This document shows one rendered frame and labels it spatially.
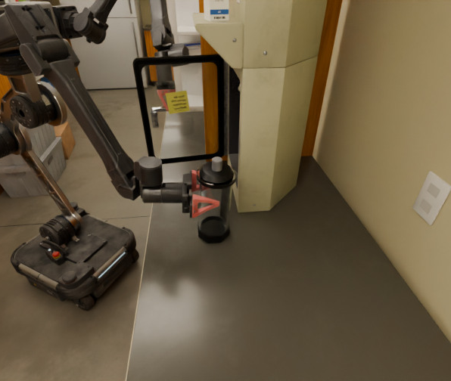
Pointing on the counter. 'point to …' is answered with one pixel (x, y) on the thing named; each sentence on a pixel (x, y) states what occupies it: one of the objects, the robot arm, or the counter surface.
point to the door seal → (144, 105)
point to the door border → (177, 63)
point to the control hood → (223, 38)
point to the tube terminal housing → (274, 95)
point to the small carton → (216, 10)
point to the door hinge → (226, 109)
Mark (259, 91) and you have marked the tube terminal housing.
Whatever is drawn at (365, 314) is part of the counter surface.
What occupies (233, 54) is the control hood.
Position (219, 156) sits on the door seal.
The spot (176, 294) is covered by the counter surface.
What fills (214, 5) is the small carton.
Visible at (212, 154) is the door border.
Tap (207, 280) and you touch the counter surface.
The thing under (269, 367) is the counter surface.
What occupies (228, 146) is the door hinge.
